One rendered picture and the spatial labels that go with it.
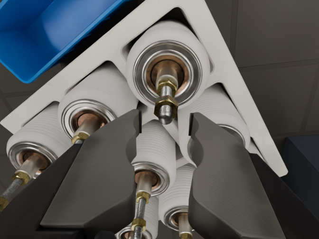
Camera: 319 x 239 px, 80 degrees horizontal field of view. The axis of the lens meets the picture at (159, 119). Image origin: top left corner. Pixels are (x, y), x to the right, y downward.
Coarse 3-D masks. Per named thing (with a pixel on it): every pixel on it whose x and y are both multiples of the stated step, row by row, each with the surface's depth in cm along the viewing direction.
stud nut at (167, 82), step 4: (164, 80) 18; (168, 80) 17; (160, 84) 17; (164, 84) 17; (168, 84) 17; (172, 84) 17; (176, 84) 18; (160, 88) 17; (172, 88) 17; (176, 88) 17; (160, 92) 18; (172, 92) 18; (172, 96) 18
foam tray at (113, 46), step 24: (168, 0) 24; (192, 0) 23; (120, 24) 25; (144, 24) 25; (192, 24) 25; (96, 48) 27; (120, 48) 27; (216, 48) 26; (72, 72) 29; (216, 72) 28; (48, 96) 31; (240, 96) 29; (24, 120) 34; (144, 120) 33; (264, 144) 34
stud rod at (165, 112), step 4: (164, 88) 17; (168, 88) 17; (164, 92) 16; (168, 92) 16; (160, 96) 16; (160, 108) 14; (164, 108) 14; (168, 108) 14; (160, 112) 13; (164, 112) 13; (168, 112) 13; (160, 116) 13; (164, 116) 13; (168, 116) 13; (172, 116) 13; (160, 120) 13; (164, 120) 13; (168, 120) 13; (164, 124) 13
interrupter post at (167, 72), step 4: (164, 68) 20; (168, 68) 20; (172, 68) 20; (160, 72) 20; (164, 72) 19; (168, 72) 19; (172, 72) 19; (176, 72) 21; (160, 76) 18; (164, 76) 18; (168, 76) 18; (172, 76) 18; (176, 76) 19; (156, 80) 19; (160, 80) 18; (172, 80) 18; (176, 80) 18; (156, 84) 19; (156, 88) 19
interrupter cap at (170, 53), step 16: (144, 48) 20; (160, 48) 19; (176, 48) 19; (144, 64) 20; (160, 64) 21; (176, 64) 20; (192, 64) 20; (144, 80) 21; (192, 80) 21; (144, 96) 22; (176, 96) 22; (192, 96) 22
